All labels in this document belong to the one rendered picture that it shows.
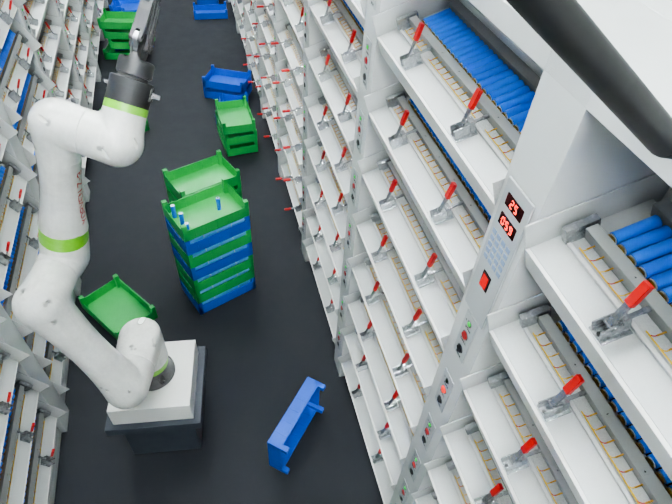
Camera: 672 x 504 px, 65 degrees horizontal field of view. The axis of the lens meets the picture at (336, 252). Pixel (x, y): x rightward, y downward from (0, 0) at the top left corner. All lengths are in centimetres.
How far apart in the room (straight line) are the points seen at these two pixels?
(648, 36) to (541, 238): 28
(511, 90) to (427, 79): 18
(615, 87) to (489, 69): 72
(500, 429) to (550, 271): 39
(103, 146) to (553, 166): 89
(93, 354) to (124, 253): 141
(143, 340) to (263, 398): 71
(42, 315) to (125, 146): 48
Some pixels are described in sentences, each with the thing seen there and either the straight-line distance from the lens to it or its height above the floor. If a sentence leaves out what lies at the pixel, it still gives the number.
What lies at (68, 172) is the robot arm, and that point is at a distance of 135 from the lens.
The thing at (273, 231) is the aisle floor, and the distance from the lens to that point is 292.
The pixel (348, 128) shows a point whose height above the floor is 111.
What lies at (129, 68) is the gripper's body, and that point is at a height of 147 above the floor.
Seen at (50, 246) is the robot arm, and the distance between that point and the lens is 151.
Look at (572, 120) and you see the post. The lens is 69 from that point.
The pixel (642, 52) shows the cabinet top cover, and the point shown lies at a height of 175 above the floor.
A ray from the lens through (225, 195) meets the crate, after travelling 241.
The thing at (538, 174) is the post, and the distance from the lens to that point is 75.
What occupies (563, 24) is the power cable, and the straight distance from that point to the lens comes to 34.
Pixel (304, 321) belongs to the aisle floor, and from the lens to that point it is 251.
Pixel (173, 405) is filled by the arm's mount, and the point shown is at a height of 37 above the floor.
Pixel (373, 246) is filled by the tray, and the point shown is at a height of 91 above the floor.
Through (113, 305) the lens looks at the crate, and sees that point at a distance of 271.
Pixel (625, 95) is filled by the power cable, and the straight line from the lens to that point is 40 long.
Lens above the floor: 201
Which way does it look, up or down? 46 degrees down
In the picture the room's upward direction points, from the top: 4 degrees clockwise
